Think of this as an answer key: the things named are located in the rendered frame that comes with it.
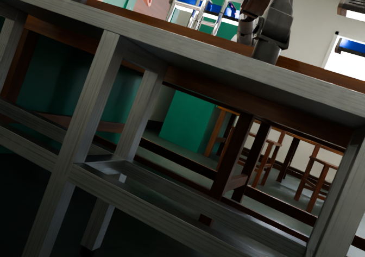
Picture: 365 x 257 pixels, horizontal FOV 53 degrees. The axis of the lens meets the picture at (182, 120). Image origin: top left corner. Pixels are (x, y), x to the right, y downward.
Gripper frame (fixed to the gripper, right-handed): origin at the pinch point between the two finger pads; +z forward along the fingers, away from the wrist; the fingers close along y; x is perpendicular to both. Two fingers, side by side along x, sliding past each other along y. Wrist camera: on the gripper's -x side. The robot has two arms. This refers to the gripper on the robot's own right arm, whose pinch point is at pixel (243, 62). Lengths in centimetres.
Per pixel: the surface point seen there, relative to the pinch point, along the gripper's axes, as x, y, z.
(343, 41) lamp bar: -63, -27, 22
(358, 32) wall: -465, -13, 268
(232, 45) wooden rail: 19.5, -3.8, -21.7
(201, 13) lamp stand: -26.3, 32.5, 2.3
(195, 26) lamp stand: -21.2, 32.6, 6.5
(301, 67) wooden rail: 19.5, -25.2, -21.6
